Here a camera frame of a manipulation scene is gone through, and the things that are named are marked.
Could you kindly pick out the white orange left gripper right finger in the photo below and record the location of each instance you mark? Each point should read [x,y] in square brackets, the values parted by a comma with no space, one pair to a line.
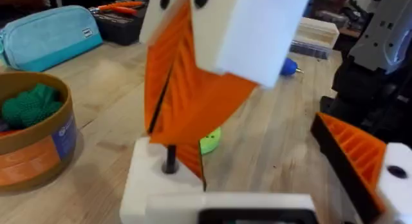
[357,153]

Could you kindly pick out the finger of the white orange right gripper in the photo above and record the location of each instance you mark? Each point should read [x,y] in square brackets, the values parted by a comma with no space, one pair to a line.
[225,50]
[159,56]

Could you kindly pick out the bare white left gripper left finger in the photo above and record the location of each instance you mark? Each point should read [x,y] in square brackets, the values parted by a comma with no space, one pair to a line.
[145,185]

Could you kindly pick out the blue electric screwdriver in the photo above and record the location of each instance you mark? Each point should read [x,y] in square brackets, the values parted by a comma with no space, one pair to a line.
[288,68]

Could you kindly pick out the black tool box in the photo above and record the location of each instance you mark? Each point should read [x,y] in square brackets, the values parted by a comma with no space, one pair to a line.
[120,27]

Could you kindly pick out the green disc with holes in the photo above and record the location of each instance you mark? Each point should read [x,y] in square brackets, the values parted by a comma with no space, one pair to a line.
[210,142]

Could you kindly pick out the pale wooden box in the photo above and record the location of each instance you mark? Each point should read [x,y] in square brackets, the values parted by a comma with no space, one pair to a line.
[313,37]

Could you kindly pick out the blue soft zip bag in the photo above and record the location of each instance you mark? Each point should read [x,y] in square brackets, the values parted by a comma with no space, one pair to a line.
[48,37]

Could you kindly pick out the brown orange tub with toys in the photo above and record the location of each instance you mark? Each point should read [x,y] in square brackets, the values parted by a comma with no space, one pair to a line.
[32,137]

